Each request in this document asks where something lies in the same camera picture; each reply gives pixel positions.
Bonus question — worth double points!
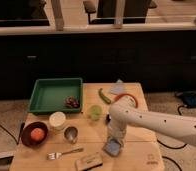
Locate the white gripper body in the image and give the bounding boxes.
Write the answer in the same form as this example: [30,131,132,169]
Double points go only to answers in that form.
[107,120,127,144]

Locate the blue sponge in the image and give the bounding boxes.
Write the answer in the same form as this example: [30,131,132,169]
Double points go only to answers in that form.
[103,139,121,157]

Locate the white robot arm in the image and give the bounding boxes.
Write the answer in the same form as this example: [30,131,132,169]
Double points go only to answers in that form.
[107,95,196,147]

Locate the light green cup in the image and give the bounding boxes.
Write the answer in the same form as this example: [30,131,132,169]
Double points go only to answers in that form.
[89,105,102,121]

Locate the green chili pepper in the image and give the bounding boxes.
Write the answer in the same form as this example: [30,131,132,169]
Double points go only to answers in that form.
[98,88,111,104]

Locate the clear plastic bag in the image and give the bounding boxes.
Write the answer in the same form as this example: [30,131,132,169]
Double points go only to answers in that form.
[109,79,126,95]

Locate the metal cup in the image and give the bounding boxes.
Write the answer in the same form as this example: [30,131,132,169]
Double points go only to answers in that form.
[64,126,78,144]

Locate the wooden block eraser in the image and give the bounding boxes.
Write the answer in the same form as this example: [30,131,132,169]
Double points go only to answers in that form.
[75,152,103,171]

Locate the dark red grapes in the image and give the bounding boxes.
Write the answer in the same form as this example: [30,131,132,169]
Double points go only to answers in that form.
[65,97,79,108]

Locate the white round container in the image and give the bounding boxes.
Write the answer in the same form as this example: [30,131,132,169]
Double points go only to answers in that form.
[49,112,66,130]

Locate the silver fork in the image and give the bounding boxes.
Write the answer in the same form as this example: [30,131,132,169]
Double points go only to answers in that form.
[47,148,84,160]

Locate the wooden board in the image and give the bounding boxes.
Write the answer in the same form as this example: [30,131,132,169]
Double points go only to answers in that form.
[9,83,164,171]

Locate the green plastic tray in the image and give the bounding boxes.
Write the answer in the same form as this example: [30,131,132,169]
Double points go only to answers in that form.
[28,78,83,115]

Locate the blue device on floor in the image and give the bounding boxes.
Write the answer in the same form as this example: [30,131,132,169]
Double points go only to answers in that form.
[175,92,196,108]

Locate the orange fruit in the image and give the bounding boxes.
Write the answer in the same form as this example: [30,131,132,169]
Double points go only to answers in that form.
[30,128,44,141]

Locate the dark red plate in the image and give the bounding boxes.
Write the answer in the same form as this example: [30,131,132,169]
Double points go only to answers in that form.
[21,122,48,148]

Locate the black cable right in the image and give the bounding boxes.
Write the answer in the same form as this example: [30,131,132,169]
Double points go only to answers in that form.
[156,104,189,150]

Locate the black cable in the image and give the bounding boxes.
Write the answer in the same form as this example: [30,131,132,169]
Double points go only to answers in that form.
[0,118,26,146]
[156,104,189,150]

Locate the black cable left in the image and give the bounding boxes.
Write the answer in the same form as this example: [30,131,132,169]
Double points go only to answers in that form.
[0,118,26,146]

